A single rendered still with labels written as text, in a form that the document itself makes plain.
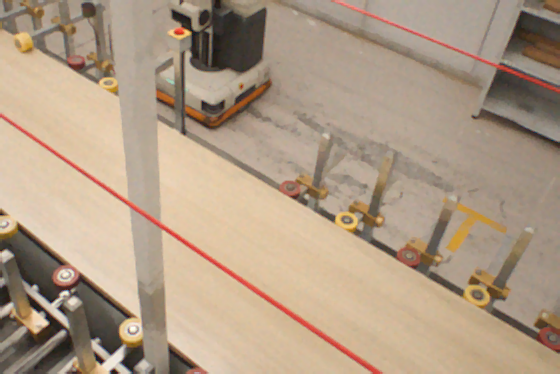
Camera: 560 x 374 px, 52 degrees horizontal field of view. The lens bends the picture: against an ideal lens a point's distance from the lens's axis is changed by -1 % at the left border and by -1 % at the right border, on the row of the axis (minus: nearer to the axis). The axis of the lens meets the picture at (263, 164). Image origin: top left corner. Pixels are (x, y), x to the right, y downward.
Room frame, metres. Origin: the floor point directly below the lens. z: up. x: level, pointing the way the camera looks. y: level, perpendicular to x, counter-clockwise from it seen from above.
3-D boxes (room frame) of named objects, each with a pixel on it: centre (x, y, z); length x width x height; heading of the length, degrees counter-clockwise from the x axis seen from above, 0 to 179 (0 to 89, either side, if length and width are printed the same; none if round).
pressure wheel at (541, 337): (1.06, -0.95, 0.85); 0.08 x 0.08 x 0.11
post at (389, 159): (1.56, -0.43, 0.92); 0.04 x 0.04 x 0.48; 57
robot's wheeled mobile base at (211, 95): (3.41, 0.44, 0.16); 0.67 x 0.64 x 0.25; 148
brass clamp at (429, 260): (1.44, -0.62, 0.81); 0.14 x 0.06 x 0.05; 57
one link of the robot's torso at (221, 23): (3.23, 0.47, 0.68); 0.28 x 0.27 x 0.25; 58
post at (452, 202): (1.43, -0.64, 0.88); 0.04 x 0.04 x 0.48; 57
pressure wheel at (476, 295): (1.19, -0.74, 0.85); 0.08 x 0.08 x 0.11
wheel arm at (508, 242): (1.36, -0.85, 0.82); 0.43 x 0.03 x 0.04; 147
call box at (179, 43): (2.10, 0.40, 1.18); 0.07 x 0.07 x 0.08; 57
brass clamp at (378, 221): (1.57, -0.41, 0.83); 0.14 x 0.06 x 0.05; 57
